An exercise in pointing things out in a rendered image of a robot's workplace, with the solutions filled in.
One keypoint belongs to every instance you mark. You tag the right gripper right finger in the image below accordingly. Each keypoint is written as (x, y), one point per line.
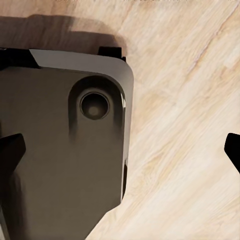
(232, 149)

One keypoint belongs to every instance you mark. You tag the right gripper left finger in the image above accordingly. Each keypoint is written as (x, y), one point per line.
(12, 149)

